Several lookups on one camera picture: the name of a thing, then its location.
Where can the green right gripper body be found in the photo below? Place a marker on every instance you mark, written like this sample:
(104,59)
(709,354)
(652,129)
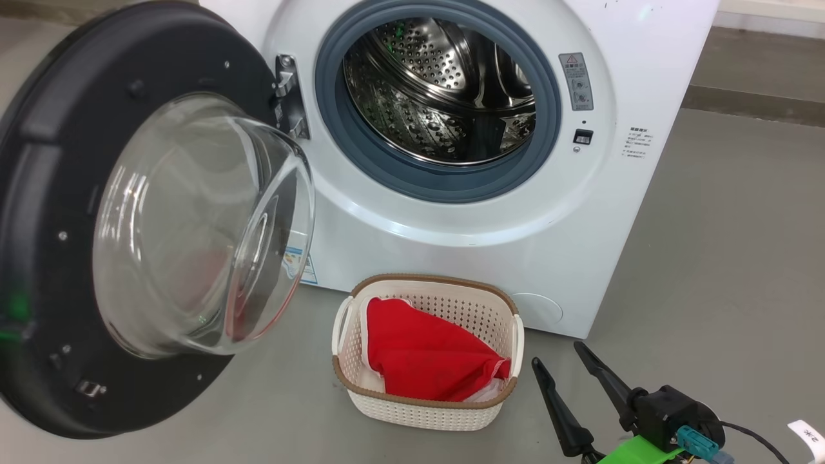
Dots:
(638,451)

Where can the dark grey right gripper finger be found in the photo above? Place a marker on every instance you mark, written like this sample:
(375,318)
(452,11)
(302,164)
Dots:
(564,412)
(606,380)

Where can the red garment white trim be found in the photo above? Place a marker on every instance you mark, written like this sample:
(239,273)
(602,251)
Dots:
(425,354)

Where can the black washing machine door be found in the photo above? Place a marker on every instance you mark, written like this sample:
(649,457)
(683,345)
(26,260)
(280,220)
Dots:
(38,193)

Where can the cream perforated laundry basket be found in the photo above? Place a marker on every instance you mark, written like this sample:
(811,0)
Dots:
(419,415)

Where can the white washing machine body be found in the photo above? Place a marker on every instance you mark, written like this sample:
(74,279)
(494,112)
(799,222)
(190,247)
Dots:
(580,225)

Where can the black door lock slot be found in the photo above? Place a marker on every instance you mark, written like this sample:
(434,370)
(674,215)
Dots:
(583,136)

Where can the grey rubber door seal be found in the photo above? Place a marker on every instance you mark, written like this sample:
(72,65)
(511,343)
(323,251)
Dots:
(361,161)

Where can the metal door hinge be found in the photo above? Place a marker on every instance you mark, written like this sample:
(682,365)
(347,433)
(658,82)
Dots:
(287,84)

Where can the round white filter cover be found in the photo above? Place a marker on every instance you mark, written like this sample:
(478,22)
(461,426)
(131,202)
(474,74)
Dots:
(541,312)

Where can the printed text label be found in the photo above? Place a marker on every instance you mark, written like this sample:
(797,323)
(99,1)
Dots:
(638,142)

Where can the blue energy label sticker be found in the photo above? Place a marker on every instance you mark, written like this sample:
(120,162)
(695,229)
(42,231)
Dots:
(309,270)

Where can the grey warning sticker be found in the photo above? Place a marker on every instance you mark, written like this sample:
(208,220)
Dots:
(575,80)

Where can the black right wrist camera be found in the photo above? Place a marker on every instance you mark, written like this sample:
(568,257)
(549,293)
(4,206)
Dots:
(664,412)

